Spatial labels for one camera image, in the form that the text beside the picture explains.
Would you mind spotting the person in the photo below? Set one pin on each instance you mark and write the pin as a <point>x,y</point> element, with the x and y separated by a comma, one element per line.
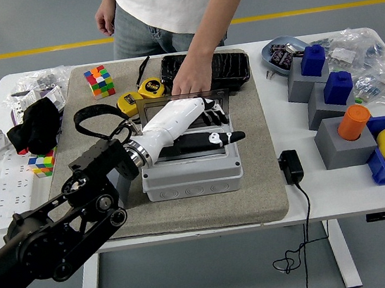
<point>166,1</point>

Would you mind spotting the grey block holder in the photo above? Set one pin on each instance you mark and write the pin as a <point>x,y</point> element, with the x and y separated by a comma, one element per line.
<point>319,113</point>
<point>339,153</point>
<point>298,87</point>

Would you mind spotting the clear bag of small parts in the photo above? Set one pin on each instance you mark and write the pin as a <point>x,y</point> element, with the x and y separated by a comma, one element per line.
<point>45,78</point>

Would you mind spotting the person's left hand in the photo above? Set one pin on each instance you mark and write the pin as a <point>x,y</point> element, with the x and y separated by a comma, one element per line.
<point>192,78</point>

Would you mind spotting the small metal screws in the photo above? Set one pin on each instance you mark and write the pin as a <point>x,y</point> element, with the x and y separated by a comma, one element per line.
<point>270,74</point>

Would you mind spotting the grey-brown mat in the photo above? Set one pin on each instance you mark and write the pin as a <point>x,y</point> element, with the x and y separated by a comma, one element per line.
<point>205,213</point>

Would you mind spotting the person's left forearm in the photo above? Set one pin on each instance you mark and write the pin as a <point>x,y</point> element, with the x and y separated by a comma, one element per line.
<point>218,16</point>

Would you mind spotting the white printed packets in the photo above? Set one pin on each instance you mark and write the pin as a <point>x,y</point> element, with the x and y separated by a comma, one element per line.
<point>25,100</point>

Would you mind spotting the yellow tape measure round label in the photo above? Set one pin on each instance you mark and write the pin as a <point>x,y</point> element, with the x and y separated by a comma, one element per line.
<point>152,89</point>

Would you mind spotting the clear bag of blue parts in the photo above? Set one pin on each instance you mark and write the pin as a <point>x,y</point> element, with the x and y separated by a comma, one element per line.
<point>354,50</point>

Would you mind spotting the black cloth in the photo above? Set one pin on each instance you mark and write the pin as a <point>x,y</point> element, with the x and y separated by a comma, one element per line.
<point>37,125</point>

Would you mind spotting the blue-grey dish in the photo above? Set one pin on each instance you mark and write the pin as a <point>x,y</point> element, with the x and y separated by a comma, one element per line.
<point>271,64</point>

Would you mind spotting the blue block with knob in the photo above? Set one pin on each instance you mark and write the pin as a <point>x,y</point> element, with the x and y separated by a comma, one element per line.
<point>338,89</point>
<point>313,60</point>

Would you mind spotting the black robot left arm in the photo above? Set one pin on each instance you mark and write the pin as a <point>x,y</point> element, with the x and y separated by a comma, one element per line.
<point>49,241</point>

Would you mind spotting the white power strip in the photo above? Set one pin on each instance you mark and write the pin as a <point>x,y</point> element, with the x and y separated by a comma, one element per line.
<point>13,182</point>

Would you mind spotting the black power adapter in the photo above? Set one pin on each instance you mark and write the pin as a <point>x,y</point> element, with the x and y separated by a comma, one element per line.
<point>292,168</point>

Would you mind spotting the black plastic tray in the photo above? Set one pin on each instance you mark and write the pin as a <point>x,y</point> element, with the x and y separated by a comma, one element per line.
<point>232,67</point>

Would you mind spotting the grey plastic junction box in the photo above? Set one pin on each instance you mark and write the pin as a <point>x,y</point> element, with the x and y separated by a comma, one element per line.
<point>190,183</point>

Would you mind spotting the yellow tape measure black face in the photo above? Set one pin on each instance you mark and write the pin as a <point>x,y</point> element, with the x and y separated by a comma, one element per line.
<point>131,104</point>

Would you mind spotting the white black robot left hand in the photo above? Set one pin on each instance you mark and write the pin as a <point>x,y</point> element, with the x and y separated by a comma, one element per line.
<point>172,122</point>

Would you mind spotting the orange cylinder battery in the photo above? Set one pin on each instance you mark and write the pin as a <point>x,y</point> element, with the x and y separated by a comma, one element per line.
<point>353,123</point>

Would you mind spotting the colourful puzzle cube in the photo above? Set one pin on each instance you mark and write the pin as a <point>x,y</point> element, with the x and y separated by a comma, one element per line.
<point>100,82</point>
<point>41,165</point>

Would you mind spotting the dark printed packets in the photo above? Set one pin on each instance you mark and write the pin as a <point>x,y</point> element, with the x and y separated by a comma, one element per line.
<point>282,58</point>

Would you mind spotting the small green connector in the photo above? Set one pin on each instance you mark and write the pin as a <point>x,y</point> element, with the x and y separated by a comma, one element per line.
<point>359,100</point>

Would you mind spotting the person's right hand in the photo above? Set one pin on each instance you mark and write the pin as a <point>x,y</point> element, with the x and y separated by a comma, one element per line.
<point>105,20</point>

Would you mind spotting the clear bag of mixed parts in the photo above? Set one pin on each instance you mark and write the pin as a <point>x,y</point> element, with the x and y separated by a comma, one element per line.
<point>383,85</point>

